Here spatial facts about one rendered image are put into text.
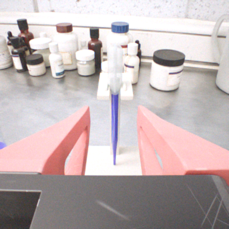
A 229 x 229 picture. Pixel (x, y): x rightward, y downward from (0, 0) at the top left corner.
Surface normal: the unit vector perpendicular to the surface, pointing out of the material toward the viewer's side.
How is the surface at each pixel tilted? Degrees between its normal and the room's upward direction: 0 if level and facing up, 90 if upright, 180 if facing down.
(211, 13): 90
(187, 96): 0
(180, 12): 90
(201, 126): 0
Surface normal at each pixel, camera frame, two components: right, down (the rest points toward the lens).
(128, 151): 0.00, -0.79
